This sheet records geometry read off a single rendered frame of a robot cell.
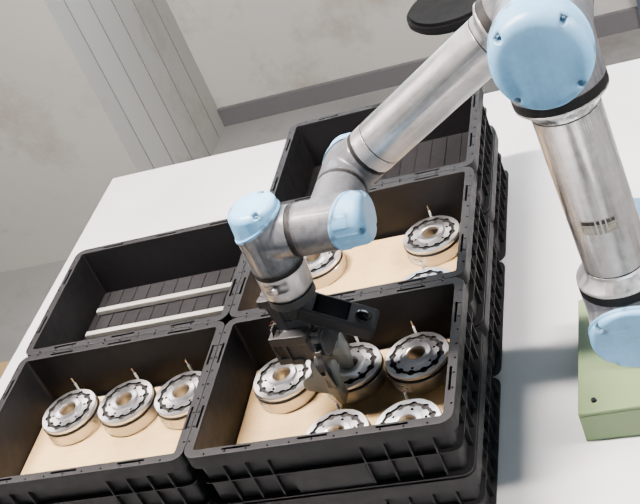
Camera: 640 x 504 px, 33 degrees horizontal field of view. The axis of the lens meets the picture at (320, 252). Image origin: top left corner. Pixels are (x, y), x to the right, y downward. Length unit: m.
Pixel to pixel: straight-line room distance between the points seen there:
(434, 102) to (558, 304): 0.58
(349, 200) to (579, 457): 0.52
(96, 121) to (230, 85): 0.86
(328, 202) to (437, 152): 0.74
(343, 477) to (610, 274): 0.46
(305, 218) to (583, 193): 0.36
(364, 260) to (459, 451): 0.55
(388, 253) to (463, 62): 0.60
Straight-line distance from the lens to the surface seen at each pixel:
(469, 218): 1.78
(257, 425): 1.73
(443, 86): 1.45
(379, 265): 1.93
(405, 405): 1.60
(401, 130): 1.49
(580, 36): 1.24
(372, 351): 1.71
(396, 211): 1.96
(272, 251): 1.49
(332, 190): 1.48
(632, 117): 2.35
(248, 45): 4.39
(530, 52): 1.24
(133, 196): 2.81
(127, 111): 3.90
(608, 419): 1.65
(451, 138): 2.20
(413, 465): 1.54
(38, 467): 1.91
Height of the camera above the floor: 1.93
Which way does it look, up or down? 33 degrees down
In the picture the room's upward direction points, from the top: 25 degrees counter-clockwise
